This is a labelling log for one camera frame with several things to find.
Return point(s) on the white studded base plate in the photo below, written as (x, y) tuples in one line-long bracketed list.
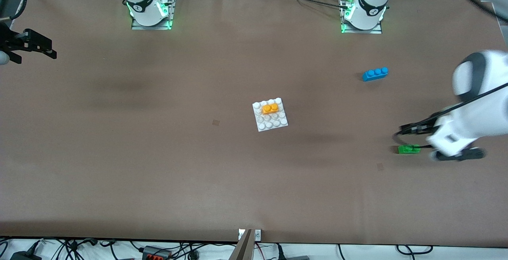
[(274, 123)]

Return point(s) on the yellow toy block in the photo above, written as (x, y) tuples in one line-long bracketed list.
[(270, 109)]

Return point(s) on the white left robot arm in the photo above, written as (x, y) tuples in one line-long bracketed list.
[(369, 2)]

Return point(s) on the green toy block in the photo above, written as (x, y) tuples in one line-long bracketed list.
[(408, 149)]

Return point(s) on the blue toy block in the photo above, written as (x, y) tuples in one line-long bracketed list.
[(375, 74)]

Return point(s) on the black power plug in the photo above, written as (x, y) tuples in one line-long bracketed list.
[(25, 255)]

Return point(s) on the black adapter with red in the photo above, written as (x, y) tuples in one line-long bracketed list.
[(156, 253)]

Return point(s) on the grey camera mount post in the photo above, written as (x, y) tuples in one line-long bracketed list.
[(244, 248)]

